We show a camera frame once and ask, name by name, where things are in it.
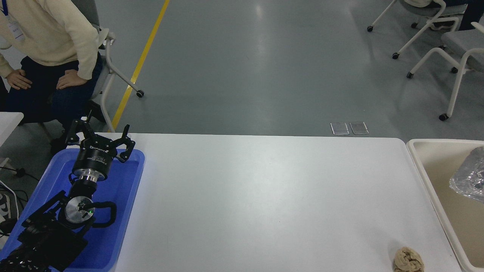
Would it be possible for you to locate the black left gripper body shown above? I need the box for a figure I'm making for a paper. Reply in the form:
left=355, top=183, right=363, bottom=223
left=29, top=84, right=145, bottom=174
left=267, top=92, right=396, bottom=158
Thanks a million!
left=73, top=139, right=116, bottom=173

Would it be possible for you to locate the silver foil tray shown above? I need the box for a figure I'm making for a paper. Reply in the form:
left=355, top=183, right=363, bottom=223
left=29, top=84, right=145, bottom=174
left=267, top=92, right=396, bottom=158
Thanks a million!
left=449, top=147, right=484, bottom=204

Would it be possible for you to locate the person's left hand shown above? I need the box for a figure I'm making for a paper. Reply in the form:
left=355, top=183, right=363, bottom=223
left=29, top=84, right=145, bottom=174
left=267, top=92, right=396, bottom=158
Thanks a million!
left=56, top=69, right=88, bottom=90

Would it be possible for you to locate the person's right hand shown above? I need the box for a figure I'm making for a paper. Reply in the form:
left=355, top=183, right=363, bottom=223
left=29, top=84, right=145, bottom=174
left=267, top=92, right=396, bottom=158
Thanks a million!
left=5, top=69, right=33, bottom=90

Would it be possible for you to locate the blue plastic tray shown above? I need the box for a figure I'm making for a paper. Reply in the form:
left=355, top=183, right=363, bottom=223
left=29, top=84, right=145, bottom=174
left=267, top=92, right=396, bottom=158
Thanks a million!
left=0, top=148, right=146, bottom=272

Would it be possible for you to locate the small white table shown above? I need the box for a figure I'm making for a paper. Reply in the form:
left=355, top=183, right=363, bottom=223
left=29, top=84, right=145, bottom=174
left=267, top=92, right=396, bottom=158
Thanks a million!
left=0, top=112, right=24, bottom=147

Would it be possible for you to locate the white name badge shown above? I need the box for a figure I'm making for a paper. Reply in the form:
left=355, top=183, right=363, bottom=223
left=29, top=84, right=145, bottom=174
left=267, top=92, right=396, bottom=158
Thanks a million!
left=6, top=14, right=25, bottom=40

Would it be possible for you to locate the crumpled tan paper ball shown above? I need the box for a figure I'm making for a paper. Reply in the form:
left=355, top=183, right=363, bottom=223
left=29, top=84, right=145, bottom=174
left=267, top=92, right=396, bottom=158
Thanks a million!
left=393, top=247, right=425, bottom=272

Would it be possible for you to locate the large pale bin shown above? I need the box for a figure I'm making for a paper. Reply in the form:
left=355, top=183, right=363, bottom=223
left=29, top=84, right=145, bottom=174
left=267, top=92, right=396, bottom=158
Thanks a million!
left=406, top=139, right=484, bottom=272

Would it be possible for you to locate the black cable with plug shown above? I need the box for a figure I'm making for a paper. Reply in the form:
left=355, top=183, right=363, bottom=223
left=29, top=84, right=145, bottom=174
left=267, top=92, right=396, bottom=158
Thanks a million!
left=0, top=165, right=39, bottom=182

